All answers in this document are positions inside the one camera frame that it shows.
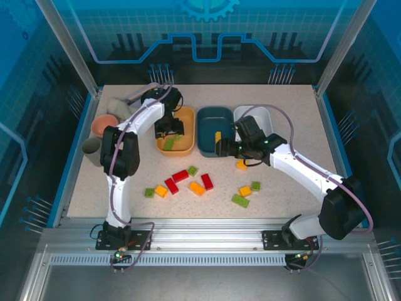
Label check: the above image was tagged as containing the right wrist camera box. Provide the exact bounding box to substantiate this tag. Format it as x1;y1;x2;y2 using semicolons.
233;115;267;139

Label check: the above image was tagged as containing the teal plastic container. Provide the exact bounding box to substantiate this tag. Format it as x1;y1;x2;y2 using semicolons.
196;106;234;157

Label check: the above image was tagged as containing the aluminium frame post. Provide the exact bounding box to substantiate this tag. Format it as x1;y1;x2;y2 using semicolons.
315;0;377;97
34;0;103;97

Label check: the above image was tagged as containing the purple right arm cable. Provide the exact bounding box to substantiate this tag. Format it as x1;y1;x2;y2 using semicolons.
233;104;374;273

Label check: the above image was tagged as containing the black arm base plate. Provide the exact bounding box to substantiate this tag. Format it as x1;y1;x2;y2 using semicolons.
261;230;320;251
95;230;153;251

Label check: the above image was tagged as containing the slotted cable duct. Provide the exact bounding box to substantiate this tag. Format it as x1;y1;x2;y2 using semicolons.
49;254;288;265

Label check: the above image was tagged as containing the pink mug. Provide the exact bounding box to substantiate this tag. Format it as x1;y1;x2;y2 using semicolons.
91;114;119;139

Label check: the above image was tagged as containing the black frying pan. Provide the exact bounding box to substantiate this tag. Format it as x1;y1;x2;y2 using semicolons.
140;89;164;106

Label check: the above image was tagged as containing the long red lego brick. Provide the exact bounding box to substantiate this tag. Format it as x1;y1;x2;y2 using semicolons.
172;169;190;184
200;173;214;192

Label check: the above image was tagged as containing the orange plastic container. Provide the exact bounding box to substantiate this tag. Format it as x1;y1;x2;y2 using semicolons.
155;106;197;157

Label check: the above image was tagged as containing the white plastic container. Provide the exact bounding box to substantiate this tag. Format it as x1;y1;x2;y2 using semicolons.
233;105;273;139

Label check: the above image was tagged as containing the grey mug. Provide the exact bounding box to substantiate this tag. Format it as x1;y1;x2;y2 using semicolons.
81;136;104;166

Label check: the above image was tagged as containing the aluminium mounting rail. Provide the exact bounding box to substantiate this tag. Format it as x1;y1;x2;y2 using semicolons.
40;217;378;256

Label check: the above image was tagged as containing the beige cloth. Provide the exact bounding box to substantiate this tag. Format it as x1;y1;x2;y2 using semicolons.
106;97;133;119

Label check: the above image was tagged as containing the blue table edge trim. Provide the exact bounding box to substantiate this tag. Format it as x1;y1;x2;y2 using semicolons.
318;93;372;228
46;93;102;228

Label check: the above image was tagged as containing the power connector with green light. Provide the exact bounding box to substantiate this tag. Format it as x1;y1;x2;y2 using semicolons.
114;246;131;261
293;250;314;263

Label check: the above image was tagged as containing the long orange lego brick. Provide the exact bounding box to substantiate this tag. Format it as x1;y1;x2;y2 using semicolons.
189;181;207;197

